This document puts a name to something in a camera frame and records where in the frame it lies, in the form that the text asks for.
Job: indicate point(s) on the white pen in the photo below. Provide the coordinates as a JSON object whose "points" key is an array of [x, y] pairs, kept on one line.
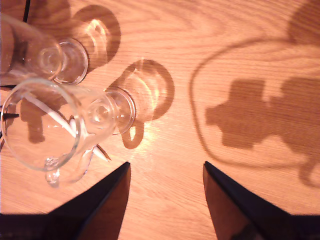
{"points": [[101, 152]]}

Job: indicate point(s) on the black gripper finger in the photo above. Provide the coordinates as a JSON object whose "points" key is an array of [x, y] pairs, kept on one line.
{"points": [[232, 205], [105, 200]]}

